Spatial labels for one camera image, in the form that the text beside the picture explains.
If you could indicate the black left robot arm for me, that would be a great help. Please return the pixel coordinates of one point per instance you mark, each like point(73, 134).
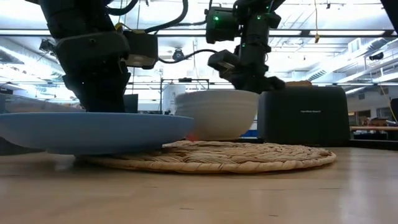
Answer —
point(77, 15)

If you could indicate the black toaster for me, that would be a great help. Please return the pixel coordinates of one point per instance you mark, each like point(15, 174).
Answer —
point(303, 124)

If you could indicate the clear plastic container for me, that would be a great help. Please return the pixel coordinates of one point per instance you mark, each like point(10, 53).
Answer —
point(31, 105)

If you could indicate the black metal stand frame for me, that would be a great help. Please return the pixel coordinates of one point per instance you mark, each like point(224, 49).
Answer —
point(185, 80)

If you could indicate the blue plate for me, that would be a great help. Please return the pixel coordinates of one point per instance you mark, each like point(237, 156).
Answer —
point(93, 133)

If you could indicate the black aluminium table frame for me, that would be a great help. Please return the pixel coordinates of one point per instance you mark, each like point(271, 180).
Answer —
point(373, 143)

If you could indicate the round woven placemat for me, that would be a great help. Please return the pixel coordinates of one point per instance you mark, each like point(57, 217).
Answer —
point(233, 158)

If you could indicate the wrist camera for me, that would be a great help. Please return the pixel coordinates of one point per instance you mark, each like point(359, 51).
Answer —
point(224, 62)
point(141, 46)

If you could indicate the white cylinder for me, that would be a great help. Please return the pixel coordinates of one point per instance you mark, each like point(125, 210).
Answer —
point(169, 99)

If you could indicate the black computer monitor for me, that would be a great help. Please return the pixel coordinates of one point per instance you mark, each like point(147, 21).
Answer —
point(132, 104)

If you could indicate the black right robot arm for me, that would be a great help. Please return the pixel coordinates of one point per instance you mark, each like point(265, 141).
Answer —
point(258, 28)

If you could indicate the blue bin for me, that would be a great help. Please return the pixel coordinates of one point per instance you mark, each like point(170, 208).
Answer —
point(250, 133)

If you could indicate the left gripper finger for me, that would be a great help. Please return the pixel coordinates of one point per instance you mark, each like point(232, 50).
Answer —
point(102, 93)

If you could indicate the wooden background table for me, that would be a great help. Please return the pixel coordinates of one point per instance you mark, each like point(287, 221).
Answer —
point(373, 128)

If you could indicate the black hanging camera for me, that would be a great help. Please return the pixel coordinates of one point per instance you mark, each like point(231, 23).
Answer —
point(178, 54)
point(46, 46)
point(376, 56)

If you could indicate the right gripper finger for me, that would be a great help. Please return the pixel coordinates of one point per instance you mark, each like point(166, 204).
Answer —
point(275, 84)
point(248, 88)

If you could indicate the brown toast slice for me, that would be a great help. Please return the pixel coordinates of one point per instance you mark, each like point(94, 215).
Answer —
point(298, 83)

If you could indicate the white bowl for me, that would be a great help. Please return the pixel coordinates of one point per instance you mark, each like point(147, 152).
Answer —
point(217, 118)

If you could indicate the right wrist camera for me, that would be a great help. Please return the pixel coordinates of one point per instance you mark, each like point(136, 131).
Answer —
point(224, 62)

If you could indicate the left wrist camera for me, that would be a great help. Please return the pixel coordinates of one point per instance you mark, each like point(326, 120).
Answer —
point(141, 46)

